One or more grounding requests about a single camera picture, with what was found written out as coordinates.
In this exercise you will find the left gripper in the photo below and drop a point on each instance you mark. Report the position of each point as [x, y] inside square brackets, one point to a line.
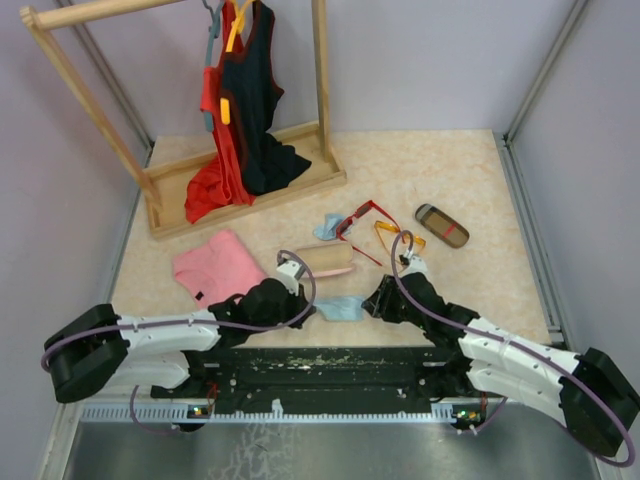
[299, 303]

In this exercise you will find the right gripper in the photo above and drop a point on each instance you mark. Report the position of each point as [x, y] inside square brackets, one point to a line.
[379, 304]

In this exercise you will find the light blue cleaning cloth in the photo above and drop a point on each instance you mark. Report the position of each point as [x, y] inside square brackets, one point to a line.
[341, 308]

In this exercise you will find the orange sunglasses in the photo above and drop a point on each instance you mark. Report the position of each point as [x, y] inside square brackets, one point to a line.
[386, 233]

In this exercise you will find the pink shirt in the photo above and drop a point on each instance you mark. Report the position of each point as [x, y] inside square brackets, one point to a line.
[220, 268]

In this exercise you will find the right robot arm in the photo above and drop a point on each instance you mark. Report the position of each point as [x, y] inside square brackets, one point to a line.
[587, 394]

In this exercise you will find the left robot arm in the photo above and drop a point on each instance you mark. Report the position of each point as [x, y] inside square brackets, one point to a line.
[94, 350]

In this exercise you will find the red sunglasses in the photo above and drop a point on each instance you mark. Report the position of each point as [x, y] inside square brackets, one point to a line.
[351, 221]

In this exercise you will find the small blue cloth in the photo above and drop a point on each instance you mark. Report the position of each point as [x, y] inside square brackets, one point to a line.
[328, 230]

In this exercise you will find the brown glasses case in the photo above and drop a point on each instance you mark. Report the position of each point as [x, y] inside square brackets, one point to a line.
[442, 226]

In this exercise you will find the wooden clothes rack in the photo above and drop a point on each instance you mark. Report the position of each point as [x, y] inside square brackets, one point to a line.
[164, 186]

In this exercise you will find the black tank top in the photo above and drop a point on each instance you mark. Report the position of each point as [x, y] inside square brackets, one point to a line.
[248, 84]

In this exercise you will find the yellow hanger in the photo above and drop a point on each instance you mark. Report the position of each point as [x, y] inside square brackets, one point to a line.
[237, 27]

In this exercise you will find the grey-blue hanger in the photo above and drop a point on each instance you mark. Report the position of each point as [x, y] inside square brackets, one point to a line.
[214, 31]

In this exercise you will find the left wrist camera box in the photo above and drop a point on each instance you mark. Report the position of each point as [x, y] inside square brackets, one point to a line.
[289, 272]

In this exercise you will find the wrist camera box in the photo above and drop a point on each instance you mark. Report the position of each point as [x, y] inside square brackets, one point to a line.
[289, 272]
[412, 263]

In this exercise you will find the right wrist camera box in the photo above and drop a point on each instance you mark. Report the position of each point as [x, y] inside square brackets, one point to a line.
[412, 263]

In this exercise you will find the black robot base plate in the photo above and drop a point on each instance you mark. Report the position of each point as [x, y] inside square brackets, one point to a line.
[334, 381]

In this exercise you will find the white cable duct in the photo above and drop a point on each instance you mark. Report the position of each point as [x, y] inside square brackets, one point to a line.
[161, 412]

